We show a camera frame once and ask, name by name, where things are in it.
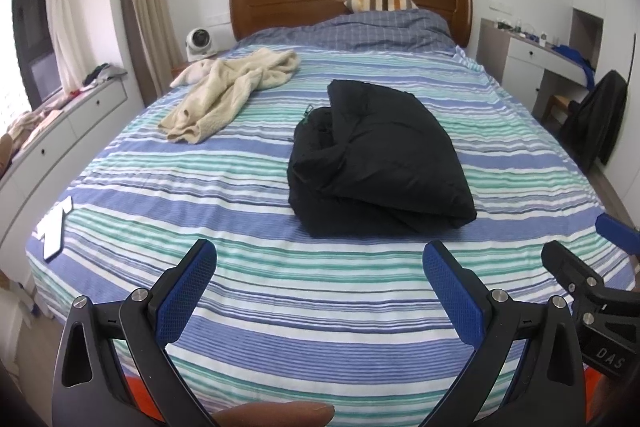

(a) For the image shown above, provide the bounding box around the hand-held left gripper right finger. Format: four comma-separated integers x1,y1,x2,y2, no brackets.
417,240,588,427

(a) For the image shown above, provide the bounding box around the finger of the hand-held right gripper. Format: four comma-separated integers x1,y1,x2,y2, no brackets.
541,239,613,328
595,213,640,258

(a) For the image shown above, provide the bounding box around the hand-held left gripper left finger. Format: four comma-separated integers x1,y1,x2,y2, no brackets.
50,238,221,427

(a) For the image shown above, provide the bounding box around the black puffer jacket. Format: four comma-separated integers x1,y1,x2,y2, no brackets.
287,79,477,239

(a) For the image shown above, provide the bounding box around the beige clothes heap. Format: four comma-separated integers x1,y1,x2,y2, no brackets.
7,107,66,152

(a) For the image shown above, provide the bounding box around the dark clothes pile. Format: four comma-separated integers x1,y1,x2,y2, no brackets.
82,63,128,88

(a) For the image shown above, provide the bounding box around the bed with striped sheet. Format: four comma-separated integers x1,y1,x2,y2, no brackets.
25,44,636,408

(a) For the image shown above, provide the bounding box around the dark hanging jacket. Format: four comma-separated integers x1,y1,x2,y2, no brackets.
557,69,630,165

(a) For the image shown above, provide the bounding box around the orange clothing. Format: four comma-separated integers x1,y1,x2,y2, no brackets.
122,367,601,427

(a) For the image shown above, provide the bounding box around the white paper piece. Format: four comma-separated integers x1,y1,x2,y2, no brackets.
35,197,76,260

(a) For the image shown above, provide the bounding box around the wooden chair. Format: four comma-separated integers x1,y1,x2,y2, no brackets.
542,94,581,128

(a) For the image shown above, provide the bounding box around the blue cloth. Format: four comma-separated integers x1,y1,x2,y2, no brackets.
555,44,598,90

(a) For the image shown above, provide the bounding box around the white window-side cabinet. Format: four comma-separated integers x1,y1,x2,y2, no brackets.
0,77,128,278

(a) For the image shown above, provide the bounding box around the cream fleece garment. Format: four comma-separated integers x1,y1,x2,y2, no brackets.
159,48,302,144

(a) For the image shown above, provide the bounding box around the white desk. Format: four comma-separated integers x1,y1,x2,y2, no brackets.
477,18,596,118

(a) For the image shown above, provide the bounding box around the group of small desk items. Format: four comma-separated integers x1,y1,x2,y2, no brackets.
495,19,561,48

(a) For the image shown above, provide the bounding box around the white round fan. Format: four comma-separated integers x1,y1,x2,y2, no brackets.
185,28,211,60

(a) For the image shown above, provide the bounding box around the beige curtain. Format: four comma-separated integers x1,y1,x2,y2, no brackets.
120,0,186,105

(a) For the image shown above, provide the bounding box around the blue checked quilt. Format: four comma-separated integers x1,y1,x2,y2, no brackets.
235,9,456,54

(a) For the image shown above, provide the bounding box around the white sheer curtain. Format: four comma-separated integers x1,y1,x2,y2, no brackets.
45,0,93,90

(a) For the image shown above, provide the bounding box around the window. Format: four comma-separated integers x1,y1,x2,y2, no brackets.
0,0,63,122

